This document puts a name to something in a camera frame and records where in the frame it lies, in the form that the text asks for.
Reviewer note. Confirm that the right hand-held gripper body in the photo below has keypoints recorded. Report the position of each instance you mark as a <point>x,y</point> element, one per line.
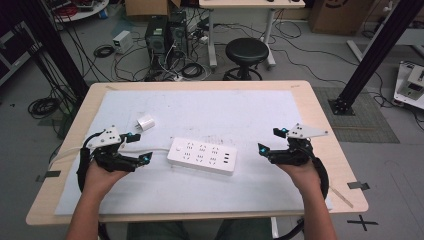
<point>300,132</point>

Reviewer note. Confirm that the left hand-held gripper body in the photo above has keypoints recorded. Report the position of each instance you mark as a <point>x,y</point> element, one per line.
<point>108,137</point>

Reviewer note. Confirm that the white charger adapter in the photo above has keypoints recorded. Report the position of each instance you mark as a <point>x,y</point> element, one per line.
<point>146,122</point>

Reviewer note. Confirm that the person's left hand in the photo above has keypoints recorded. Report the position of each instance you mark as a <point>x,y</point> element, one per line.
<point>100,180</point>

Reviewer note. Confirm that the person's right hand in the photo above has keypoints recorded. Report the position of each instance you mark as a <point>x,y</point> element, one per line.
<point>305,176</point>

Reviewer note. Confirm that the white foam mat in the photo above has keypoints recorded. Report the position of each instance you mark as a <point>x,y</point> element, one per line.
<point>213,113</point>

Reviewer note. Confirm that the grey floor mat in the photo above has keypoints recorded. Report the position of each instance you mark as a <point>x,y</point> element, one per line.
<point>363,120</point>

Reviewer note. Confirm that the grey tape piece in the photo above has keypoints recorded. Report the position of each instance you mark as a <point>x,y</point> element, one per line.
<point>358,185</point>
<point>50,174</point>

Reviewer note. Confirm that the person's legs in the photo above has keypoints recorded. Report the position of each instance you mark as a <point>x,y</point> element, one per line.
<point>160,231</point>

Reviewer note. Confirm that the white floor power strip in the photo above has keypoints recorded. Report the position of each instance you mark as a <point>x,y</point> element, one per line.
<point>178,78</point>

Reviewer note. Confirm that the thin wooden stick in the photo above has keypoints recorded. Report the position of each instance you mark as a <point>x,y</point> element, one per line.
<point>341,197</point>

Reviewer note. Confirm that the black round stool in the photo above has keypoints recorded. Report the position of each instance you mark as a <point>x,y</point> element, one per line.
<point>246,50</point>

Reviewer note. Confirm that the white power supply box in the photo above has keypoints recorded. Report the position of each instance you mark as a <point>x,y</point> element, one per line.
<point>122,41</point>

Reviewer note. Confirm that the black computer tower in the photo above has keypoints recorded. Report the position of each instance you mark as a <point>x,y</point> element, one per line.
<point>156,40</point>
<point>178,33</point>

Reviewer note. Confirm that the black aluminium stand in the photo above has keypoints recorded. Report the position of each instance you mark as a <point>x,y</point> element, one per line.
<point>376,50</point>
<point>53,46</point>

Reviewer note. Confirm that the black tape cross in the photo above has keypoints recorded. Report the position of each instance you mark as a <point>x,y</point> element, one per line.
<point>362,222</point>

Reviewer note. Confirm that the white machine base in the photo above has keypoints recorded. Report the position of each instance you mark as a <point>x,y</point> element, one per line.
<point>411,83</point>

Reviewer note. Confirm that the large cardboard box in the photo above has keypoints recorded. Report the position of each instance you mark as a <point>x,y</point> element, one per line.
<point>340,15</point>

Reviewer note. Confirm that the grey metal rack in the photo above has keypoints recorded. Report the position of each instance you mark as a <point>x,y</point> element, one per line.
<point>13,53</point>

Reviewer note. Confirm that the round white table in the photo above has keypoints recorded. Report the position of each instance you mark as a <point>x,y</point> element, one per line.
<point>83,11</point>

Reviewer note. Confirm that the white desk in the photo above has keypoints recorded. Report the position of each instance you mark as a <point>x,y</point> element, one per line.
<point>250,3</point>

